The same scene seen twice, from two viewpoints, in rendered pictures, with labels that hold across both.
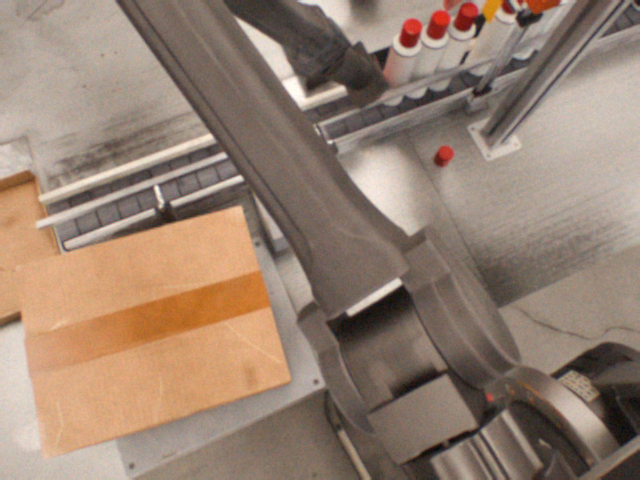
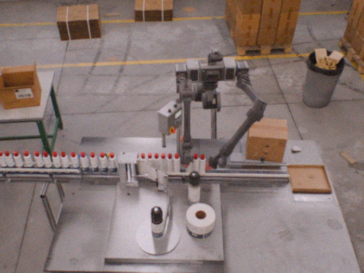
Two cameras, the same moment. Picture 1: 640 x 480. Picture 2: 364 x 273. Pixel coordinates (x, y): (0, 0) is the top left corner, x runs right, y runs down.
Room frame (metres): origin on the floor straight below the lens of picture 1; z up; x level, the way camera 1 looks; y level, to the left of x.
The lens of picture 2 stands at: (2.60, 1.01, 3.39)
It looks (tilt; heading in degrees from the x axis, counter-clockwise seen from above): 43 degrees down; 213
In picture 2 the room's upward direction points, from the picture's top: straight up
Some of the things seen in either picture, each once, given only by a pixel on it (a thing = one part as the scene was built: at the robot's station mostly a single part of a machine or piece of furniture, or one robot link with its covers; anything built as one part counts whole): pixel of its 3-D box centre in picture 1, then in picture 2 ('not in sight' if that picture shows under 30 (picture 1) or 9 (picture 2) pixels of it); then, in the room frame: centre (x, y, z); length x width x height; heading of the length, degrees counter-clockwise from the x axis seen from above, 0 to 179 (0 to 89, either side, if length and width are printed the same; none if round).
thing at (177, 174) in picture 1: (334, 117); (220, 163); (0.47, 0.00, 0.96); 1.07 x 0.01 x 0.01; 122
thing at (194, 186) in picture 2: not in sight; (194, 187); (0.86, -0.02, 1.03); 0.09 x 0.09 x 0.30
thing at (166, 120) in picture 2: not in sight; (170, 118); (0.64, -0.37, 1.38); 0.17 x 0.10 x 0.19; 177
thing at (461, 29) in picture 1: (450, 49); (189, 163); (0.64, -0.20, 0.98); 0.05 x 0.05 x 0.20
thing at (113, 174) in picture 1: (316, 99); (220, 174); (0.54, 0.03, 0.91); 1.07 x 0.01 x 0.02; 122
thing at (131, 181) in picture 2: not in sight; (129, 169); (0.96, -0.54, 1.01); 0.14 x 0.13 x 0.26; 122
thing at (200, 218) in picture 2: not in sight; (200, 221); (1.04, 0.15, 0.95); 0.20 x 0.20 x 0.14
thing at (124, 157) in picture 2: not in sight; (127, 157); (0.96, -0.54, 1.14); 0.14 x 0.11 x 0.01; 122
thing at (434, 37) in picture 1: (425, 56); (195, 164); (0.61, -0.16, 0.98); 0.05 x 0.05 x 0.20
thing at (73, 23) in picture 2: not in sight; (79, 22); (-1.72, -3.76, 0.16); 0.65 x 0.54 x 0.32; 132
